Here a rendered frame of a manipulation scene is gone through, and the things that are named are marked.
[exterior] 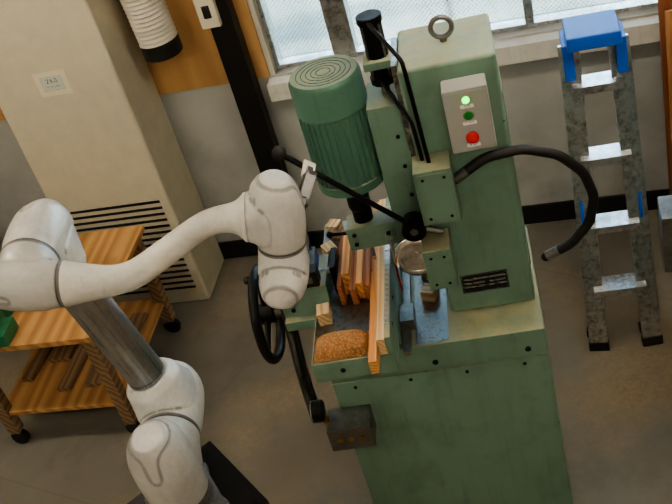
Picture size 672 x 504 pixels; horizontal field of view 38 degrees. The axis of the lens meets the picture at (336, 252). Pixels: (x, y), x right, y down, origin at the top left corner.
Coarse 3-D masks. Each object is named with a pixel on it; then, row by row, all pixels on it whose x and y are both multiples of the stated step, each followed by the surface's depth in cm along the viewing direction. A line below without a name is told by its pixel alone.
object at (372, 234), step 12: (348, 216) 260; (384, 216) 256; (348, 228) 256; (360, 228) 255; (372, 228) 255; (384, 228) 255; (348, 240) 258; (360, 240) 257; (372, 240) 257; (384, 240) 257; (396, 240) 257
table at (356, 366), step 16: (336, 240) 283; (336, 304) 260; (352, 304) 258; (368, 304) 257; (288, 320) 264; (304, 320) 263; (336, 320) 255; (352, 320) 253; (368, 320) 252; (320, 368) 244; (336, 368) 244; (352, 368) 243; (368, 368) 243; (384, 368) 243
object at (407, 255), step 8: (400, 240) 246; (400, 248) 246; (408, 248) 246; (416, 248) 246; (400, 256) 247; (408, 256) 247; (416, 256) 246; (400, 264) 248; (408, 264) 249; (416, 264) 248; (424, 264) 249; (408, 272) 250; (416, 272) 250; (424, 272) 250
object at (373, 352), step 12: (372, 264) 263; (372, 276) 259; (372, 288) 255; (372, 300) 251; (372, 312) 247; (372, 324) 244; (372, 336) 240; (372, 348) 237; (372, 360) 234; (372, 372) 235
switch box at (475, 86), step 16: (448, 80) 219; (464, 80) 217; (480, 80) 216; (448, 96) 216; (480, 96) 215; (448, 112) 218; (480, 112) 218; (448, 128) 221; (464, 128) 220; (480, 128) 220; (464, 144) 223; (496, 144) 223
